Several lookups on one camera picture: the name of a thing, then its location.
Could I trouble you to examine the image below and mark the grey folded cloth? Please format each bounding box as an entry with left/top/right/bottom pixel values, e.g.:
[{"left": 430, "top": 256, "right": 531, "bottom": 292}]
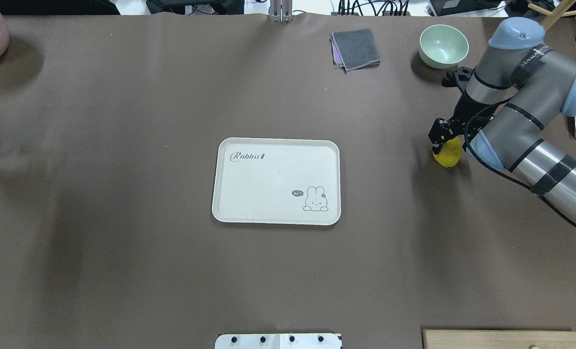
[{"left": 330, "top": 28, "right": 381, "bottom": 72}]

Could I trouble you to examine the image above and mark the mint green bowl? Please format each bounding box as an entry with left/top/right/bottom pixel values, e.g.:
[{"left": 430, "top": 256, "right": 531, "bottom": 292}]
[{"left": 418, "top": 24, "right": 469, "bottom": 69}]

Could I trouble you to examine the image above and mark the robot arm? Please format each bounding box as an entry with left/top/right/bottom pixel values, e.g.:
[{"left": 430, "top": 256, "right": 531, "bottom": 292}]
[{"left": 428, "top": 17, "right": 576, "bottom": 228}]

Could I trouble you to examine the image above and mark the aluminium frame post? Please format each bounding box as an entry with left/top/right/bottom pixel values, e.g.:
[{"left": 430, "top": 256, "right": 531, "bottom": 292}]
[{"left": 269, "top": 0, "right": 294, "bottom": 23}]

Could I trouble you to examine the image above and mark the wooden mug tree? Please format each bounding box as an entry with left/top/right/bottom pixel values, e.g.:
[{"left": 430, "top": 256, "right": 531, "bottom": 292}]
[{"left": 528, "top": 0, "right": 576, "bottom": 31}]

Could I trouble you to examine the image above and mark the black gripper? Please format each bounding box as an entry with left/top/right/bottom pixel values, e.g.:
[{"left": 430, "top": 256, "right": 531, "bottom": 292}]
[{"left": 428, "top": 92, "right": 487, "bottom": 147}]

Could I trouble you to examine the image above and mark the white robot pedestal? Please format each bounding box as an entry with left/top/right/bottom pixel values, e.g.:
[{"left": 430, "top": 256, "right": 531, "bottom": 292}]
[{"left": 214, "top": 332, "right": 343, "bottom": 349}]

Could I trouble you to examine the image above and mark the cream rabbit tray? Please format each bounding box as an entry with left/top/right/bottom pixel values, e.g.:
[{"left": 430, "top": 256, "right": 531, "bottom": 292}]
[{"left": 212, "top": 137, "right": 341, "bottom": 226}]

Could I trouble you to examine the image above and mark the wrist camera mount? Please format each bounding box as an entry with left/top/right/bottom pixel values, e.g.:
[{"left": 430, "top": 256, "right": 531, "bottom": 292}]
[{"left": 441, "top": 67, "right": 474, "bottom": 93}]

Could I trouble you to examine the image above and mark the yellow lemon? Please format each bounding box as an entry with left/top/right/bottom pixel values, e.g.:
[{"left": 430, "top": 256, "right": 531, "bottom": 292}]
[{"left": 432, "top": 137, "right": 463, "bottom": 168}]

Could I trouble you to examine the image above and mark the wooden cutting board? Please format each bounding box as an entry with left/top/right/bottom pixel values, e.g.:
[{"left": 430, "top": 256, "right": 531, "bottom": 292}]
[{"left": 423, "top": 329, "right": 576, "bottom": 349}]

